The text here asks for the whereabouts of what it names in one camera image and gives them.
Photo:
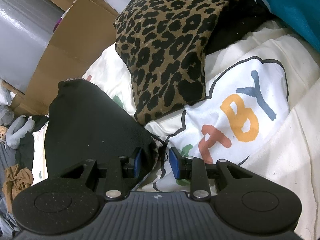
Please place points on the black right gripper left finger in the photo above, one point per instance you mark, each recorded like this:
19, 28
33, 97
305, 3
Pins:
73, 198

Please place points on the brown cardboard box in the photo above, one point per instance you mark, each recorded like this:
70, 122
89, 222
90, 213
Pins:
79, 39

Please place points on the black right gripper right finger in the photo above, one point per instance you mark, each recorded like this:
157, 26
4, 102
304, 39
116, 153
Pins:
242, 199

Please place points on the black floral trim garment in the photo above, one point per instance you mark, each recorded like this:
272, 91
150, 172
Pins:
85, 123

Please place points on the leopard print cloth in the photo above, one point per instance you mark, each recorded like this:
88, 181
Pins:
162, 44

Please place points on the teal patterned cloth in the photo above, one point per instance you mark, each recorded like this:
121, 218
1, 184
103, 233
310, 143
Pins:
301, 15

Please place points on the brown crumpled garment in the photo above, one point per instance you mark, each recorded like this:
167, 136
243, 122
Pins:
16, 180

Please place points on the grey plush toy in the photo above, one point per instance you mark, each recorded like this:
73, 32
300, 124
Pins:
18, 130

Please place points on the black crumpled cloth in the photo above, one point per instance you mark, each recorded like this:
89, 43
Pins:
25, 153

